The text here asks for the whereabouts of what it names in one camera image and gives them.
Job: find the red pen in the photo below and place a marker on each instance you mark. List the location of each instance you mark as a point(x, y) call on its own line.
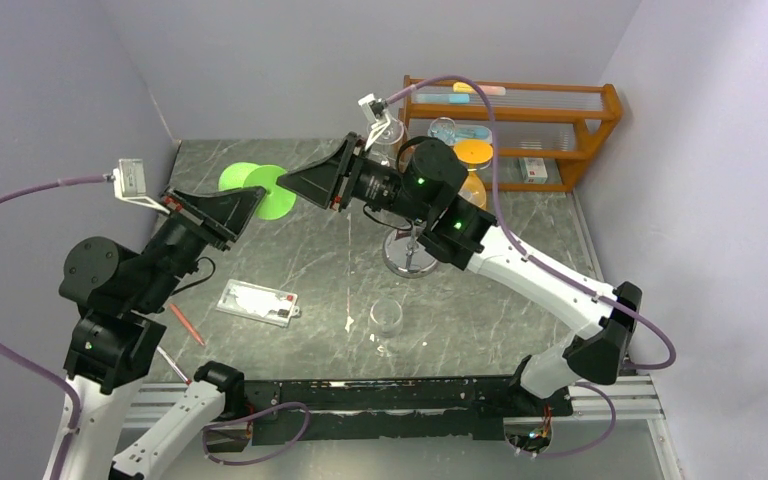
point(187, 324)

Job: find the clear plastic card case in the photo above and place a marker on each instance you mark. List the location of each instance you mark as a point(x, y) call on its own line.
point(259, 303)

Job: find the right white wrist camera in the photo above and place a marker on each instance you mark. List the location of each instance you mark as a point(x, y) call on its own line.
point(377, 113)

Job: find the wooden shelf rack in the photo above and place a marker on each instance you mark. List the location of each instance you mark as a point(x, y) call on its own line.
point(567, 125)

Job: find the small white box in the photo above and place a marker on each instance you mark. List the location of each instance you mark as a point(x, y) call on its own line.
point(534, 170)

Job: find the blue bar on shelf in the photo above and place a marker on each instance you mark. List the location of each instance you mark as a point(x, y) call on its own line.
point(442, 98)

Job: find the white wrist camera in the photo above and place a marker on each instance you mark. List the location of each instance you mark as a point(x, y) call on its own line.
point(130, 185)
point(377, 113)

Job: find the white pen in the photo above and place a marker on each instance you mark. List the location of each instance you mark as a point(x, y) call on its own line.
point(180, 374)

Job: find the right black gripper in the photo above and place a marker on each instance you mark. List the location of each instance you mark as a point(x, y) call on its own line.
point(345, 175)

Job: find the green plastic wine glass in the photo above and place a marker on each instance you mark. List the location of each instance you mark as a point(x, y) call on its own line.
point(277, 201)

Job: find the yellow pink eraser bar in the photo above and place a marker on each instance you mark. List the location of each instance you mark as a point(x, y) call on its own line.
point(490, 90)

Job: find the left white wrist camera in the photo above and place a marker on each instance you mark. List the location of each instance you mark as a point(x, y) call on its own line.
point(130, 185)

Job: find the blue oval plate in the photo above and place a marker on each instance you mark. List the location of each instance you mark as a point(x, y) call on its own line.
point(477, 131)

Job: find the chrome wine glass rack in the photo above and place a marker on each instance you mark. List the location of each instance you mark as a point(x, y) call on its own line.
point(402, 252)

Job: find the orange plastic wine glass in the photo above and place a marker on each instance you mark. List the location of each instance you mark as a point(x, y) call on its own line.
point(474, 155)

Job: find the clear wine glass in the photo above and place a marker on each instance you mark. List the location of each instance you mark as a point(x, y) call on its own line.
point(385, 138)
point(385, 322)

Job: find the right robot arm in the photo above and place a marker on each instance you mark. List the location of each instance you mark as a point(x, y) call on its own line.
point(454, 231)

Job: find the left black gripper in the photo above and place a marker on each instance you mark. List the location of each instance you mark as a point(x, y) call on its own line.
point(221, 216)

